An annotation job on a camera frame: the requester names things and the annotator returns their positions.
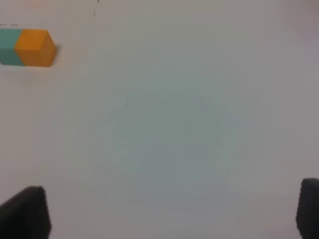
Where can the orange cube block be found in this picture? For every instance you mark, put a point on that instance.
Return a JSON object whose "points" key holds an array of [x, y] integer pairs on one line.
{"points": [[35, 47]]}

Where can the teal cube block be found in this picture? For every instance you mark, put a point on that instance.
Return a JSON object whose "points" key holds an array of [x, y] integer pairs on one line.
{"points": [[8, 39]]}

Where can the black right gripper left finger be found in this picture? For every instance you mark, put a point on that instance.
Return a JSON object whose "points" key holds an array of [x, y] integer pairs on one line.
{"points": [[26, 215]]}

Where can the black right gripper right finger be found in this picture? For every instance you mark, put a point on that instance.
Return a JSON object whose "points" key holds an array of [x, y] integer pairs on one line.
{"points": [[307, 216]]}

